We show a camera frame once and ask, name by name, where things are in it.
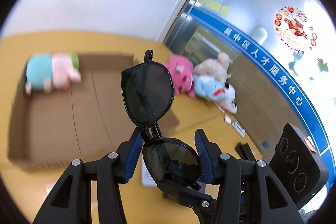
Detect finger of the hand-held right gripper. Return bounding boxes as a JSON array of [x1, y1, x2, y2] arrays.
[[157, 179, 218, 224]]

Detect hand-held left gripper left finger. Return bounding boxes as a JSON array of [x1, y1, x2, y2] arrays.
[[33, 127, 145, 224]]

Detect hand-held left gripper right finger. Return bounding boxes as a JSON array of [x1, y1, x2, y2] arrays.
[[194, 129, 300, 224]]

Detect black sunglasses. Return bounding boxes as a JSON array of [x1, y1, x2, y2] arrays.
[[121, 50, 203, 191]]

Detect shallow cardboard box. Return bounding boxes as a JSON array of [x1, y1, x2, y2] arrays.
[[7, 52, 180, 170]]

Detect black product box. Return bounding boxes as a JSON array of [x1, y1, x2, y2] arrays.
[[269, 123, 330, 210]]

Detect yellow wooden desktop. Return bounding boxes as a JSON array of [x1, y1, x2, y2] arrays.
[[0, 30, 263, 224]]

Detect white phone stand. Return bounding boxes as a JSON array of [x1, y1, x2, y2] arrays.
[[141, 156, 158, 188]]

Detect white dog plush toy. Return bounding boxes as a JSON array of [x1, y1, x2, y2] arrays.
[[215, 82, 238, 114]]

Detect light blue elephant plush toy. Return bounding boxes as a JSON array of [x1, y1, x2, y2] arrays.
[[188, 75, 229, 102]]

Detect magenta bear plush toy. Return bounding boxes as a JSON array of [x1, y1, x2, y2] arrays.
[[165, 54, 195, 95]]

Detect beige fluffy plush toy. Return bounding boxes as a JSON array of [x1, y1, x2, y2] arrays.
[[193, 52, 231, 83]]

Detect blue banner strip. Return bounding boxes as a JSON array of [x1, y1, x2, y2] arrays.
[[189, 6, 331, 153]]

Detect pink pig plush toy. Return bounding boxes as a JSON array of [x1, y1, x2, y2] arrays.
[[25, 53, 82, 94]]

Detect red round window sticker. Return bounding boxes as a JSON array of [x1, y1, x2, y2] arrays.
[[274, 6, 318, 50]]

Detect metal door frame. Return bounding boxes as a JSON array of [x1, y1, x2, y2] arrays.
[[163, 0, 226, 51]]

